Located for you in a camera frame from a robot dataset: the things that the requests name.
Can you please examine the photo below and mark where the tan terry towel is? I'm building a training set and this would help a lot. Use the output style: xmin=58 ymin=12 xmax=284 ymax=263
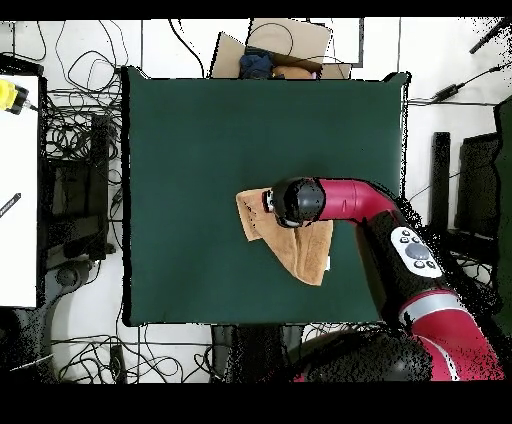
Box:
xmin=235 ymin=186 xmax=334 ymax=288

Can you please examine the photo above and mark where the black panel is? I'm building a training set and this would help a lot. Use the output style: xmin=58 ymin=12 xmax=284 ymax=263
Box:
xmin=454 ymin=131 xmax=502 ymax=241

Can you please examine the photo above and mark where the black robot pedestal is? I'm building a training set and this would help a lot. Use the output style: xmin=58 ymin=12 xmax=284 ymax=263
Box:
xmin=210 ymin=324 xmax=305 ymax=383

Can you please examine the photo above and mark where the white board with black frame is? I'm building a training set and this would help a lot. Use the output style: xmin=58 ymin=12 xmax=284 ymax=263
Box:
xmin=307 ymin=17 xmax=365 ymax=68

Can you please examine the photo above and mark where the dark blue garment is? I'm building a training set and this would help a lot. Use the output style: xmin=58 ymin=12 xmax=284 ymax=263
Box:
xmin=238 ymin=46 xmax=276 ymax=80

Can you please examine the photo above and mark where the black upright post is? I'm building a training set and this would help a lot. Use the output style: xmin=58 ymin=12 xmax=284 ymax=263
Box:
xmin=427 ymin=131 xmax=452 ymax=235

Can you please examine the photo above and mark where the black and blue cable tangle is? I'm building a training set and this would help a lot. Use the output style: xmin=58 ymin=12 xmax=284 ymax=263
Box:
xmin=302 ymin=322 xmax=381 ymax=334

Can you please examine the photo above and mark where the yellow black power tool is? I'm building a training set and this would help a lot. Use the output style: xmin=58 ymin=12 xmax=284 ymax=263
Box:
xmin=0 ymin=78 xmax=31 ymax=116

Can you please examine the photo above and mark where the white table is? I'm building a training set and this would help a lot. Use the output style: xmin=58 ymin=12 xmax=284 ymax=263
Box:
xmin=0 ymin=74 xmax=40 ymax=308

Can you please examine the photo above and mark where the dark green fabric item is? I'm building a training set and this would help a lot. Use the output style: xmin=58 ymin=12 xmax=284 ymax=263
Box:
xmin=493 ymin=95 xmax=512 ymax=335

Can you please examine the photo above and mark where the dark green table cloth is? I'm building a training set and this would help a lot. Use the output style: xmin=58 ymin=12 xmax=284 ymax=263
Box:
xmin=120 ymin=65 xmax=412 ymax=328

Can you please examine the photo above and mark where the black flat box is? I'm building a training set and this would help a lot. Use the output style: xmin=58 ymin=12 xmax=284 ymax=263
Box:
xmin=0 ymin=52 xmax=44 ymax=77

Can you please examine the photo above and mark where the brown cardboard box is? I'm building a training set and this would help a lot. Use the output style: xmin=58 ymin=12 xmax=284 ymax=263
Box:
xmin=209 ymin=17 xmax=353 ymax=80

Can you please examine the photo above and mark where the black equipment rack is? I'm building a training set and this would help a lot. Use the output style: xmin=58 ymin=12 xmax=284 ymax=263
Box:
xmin=39 ymin=114 xmax=111 ymax=261

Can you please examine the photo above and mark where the black tripod leg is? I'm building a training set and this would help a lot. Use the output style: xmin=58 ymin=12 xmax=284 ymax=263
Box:
xmin=468 ymin=17 xmax=512 ymax=55

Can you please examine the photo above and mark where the black marker pen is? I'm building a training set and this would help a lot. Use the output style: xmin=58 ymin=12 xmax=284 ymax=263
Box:
xmin=0 ymin=192 xmax=22 ymax=219

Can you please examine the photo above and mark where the orange garment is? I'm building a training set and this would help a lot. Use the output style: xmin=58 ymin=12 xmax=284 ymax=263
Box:
xmin=271 ymin=64 xmax=316 ymax=80

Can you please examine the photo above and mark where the black power strip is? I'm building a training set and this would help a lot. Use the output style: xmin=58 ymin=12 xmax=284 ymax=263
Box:
xmin=108 ymin=344 xmax=128 ymax=384

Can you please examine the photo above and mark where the grey swivel chair base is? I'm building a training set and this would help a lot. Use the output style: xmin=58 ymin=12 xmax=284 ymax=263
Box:
xmin=39 ymin=257 xmax=97 ymax=321

